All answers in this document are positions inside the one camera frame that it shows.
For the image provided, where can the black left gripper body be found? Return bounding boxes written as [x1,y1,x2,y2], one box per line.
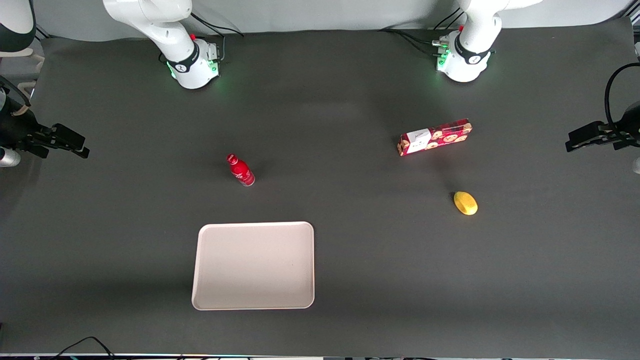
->
[606,101,640,150]

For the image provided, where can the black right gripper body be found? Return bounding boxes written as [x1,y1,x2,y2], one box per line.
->
[0,104,55,159]

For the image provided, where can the red coke bottle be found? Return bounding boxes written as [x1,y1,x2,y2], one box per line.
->
[226,153,256,187]

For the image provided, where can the beige rectangular plastic tray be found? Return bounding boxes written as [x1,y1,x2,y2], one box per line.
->
[191,221,316,311]

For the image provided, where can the yellow lemon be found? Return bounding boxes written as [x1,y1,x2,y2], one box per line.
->
[453,191,479,216]

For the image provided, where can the red cookie box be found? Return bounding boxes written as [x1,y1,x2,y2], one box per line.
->
[397,118,473,157]

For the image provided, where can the dark grey table cover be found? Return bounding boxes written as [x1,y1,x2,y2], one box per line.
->
[0,17,640,359]

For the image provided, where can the black right arm cable harness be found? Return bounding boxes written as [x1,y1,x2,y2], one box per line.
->
[0,75,32,117]

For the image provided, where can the black looped gripper cable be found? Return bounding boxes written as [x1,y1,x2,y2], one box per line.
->
[604,62,640,132]

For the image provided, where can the beige furniture frame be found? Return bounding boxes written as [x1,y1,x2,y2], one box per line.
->
[0,47,46,99]

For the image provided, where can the black right arm base cables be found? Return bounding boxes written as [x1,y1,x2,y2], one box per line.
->
[189,12,246,64]

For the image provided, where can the black arm base cables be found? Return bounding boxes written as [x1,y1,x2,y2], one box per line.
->
[379,7,467,58]
[189,12,246,64]

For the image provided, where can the thin black cable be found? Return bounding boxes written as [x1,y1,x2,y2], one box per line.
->
[49,336,117,360]

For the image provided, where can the black left arm base cables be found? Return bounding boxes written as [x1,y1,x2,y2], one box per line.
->
[379,7,467,58]

